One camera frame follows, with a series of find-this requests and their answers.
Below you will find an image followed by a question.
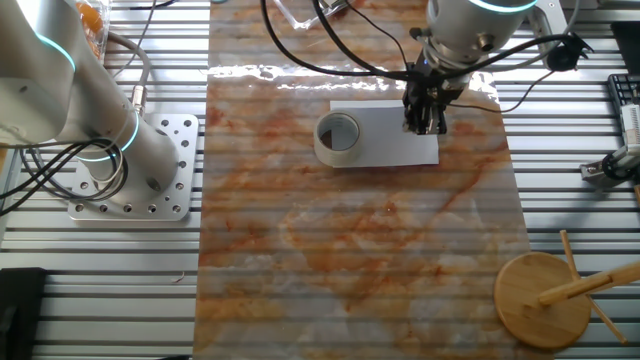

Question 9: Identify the clear plastic fruit carton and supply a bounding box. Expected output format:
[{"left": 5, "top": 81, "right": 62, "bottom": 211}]
[{"left": 74, "top": 0, "right": 112, "bottom": 64}]

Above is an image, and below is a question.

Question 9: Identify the white paper sheet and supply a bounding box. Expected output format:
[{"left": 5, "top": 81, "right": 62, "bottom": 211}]
[{"left": 329, "top": 99, "right": 441, "bottom": 169}]

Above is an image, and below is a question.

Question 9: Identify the thin black cable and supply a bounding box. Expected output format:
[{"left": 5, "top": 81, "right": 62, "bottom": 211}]
[{"left": 447, "top": 69, "right": 556, "bottom": 114}]

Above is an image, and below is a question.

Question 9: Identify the looped black cable bundle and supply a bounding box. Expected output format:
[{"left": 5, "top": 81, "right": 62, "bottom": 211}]
[{"left": 0, "top": 138, "right": 130, "bottom": 217}]

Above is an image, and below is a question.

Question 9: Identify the beige tape roll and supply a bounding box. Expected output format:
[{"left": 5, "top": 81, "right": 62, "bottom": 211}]
[{"left": 313, "top": 110, "right": 364, "bottom": 168}]

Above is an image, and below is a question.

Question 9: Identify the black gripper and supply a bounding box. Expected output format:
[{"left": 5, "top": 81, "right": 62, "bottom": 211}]
[{"left": 402, "top": 60, "right": 471, "bottom": 136}]

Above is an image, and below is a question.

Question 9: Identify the wooden mug tree stand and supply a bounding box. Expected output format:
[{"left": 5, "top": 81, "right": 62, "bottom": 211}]
[{"left": 493, "top": 229, "right": 640, "bottom": 350}]

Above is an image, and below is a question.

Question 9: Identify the clear plastic package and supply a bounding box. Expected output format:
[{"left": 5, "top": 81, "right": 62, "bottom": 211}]
[{"left": 272, "top": 0, "right": 361, "bottom": 31}]

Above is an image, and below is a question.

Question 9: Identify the thin grey cable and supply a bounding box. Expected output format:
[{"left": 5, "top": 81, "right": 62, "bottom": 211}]
[{"left": 112, "top": 0, "right": 176, "bottom": 80}]

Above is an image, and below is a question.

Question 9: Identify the orange marble pattern mat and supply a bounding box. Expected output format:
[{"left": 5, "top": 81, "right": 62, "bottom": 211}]
[{"left": 192, "top": 0, "right": 551, "bottom": 360}]

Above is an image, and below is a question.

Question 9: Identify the dark flat panel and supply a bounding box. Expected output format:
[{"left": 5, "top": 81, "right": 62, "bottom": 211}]
[{"left": 609, "top": 19, "right": 640, "bottom": 76}]

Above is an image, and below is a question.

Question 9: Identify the ribbed silver camera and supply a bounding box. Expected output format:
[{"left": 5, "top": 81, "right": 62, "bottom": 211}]
[{"left": 619, "top": 103, "right": 640, "bottom": 156}]

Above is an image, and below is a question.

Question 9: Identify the thick black cable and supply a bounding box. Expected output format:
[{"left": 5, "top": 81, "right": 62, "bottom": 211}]
[
  {"left": 259, "top": 0, "right": 416, "bottom": 81},
  {"left": 312, "top": 0, "right": 416, "bottom": 79}
]

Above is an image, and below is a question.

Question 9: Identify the black flat box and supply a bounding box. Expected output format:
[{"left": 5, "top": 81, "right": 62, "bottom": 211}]
[{"left": 0, "top": 267, "right": 49, "bottom": 360}]

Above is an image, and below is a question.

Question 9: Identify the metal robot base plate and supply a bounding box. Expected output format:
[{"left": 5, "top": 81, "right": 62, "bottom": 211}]
[{"left": 67, "top": 112, "right": 200, "bottom": 222}]

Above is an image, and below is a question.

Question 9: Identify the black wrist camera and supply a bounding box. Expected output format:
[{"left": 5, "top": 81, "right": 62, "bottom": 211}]
[{"left": 544, "top": 32, "right": 595, "bottom": 72}]

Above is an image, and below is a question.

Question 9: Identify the grey hose cable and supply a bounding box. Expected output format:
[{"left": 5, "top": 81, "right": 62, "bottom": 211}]
[{"left": 104, "top": 30, "right": 153, "bottom": 117}]

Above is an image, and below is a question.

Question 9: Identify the orange fruit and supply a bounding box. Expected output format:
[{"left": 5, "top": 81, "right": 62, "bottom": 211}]
[{"left": 76, "top": 1, "right": 105, "bottom": 56}]

